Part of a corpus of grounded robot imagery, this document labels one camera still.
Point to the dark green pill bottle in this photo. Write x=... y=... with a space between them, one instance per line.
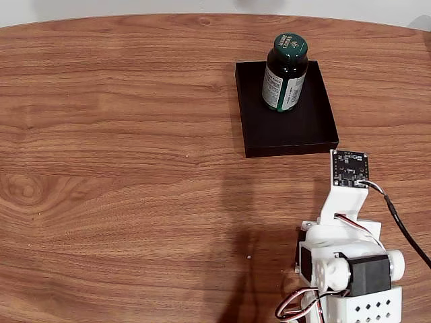
x=286 y=67

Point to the camera circuit board on mount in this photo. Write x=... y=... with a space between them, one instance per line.
x=350 y=168

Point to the black shallow box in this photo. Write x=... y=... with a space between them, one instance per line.
x=289 y=131

